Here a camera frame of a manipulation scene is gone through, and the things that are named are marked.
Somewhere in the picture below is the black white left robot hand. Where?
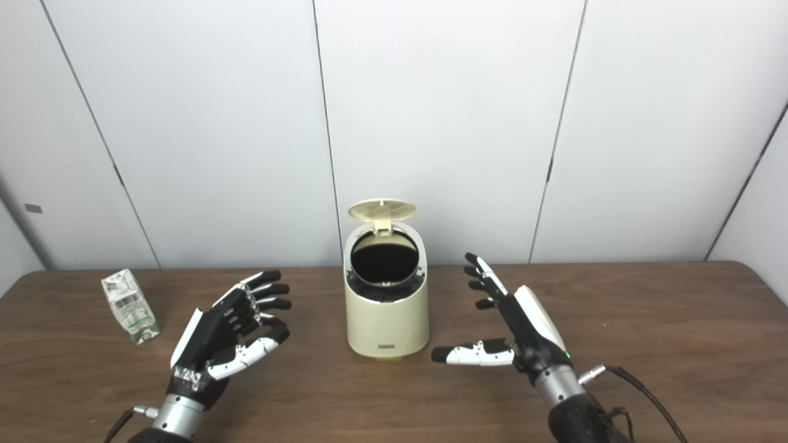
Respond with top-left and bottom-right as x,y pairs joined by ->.
166,269 -> 292,410

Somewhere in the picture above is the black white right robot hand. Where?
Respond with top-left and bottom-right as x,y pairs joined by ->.
431,252 -> 576,385

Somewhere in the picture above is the white green milk carton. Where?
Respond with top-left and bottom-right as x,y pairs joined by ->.
101,269 -> 161,345

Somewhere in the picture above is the cream round bin lid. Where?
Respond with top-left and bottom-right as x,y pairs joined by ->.
348,198 -> 417,237

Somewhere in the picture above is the cream-colored bin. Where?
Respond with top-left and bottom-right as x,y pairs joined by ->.
343,220 -> 430,360

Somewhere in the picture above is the black bin liner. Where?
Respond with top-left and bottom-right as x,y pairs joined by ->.
346,234 -> 428,303

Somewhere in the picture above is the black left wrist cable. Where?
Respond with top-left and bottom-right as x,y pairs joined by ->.
111,405 -> 159,443

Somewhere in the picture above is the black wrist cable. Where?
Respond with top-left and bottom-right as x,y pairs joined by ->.
111,405 -> 159,443
579,364 -> 690,443

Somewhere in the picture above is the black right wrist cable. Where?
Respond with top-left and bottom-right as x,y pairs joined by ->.
579,364 -> 690,443

